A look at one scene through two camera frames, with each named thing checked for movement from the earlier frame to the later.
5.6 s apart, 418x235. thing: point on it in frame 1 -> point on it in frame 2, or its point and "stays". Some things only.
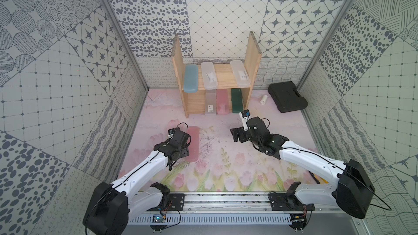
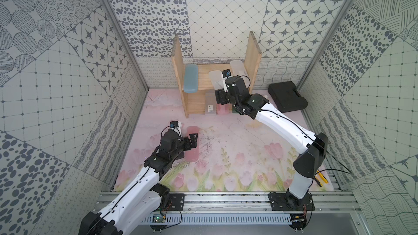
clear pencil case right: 240,73 stays
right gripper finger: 234,132 -> 222,97
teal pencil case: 191,78 stays
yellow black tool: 319,179 stays
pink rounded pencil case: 194,146 stays
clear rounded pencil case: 209,77 -> 217,80
